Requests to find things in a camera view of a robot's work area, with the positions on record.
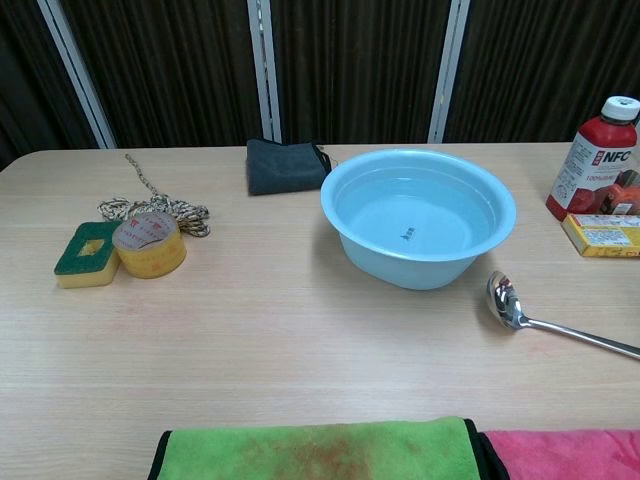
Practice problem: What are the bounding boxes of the metal ladle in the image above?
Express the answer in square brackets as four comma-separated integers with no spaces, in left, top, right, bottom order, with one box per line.
[486,269,640,362]

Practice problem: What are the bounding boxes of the light blue bowl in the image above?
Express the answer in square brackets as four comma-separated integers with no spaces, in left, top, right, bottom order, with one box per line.
[320,148,518,292]

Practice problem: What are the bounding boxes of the dark grey folded cloth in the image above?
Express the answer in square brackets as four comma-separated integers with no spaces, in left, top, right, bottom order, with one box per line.
[245,138,334,197]

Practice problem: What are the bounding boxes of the yellow tape roll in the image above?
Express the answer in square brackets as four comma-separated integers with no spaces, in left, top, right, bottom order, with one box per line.
[111,212,188,279]

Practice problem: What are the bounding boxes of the green towel black edging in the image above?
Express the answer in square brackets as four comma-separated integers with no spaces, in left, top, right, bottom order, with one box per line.
[147,417,484,480]

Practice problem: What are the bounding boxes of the green yellow sponge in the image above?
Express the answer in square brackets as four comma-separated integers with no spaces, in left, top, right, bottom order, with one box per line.
[53,221,122,290]

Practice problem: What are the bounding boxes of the yellow cardboard box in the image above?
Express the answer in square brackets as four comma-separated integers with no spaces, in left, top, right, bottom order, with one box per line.
[560,213,640,259]

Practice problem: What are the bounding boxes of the red juice bottle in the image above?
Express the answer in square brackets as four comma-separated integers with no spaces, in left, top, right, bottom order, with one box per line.
[544,95,640,222]

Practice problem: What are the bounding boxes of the pink towel black edging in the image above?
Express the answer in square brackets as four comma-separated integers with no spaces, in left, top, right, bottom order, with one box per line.
[477,428,640,480]

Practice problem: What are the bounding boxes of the braided beige rope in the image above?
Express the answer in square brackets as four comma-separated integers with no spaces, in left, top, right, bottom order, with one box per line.
[97,153,211,239]

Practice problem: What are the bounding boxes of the white partition frame post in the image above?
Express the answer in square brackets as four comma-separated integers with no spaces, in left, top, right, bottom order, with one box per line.
[247,0,282,145]
[38,0,117,150]
[428,0,472,145]

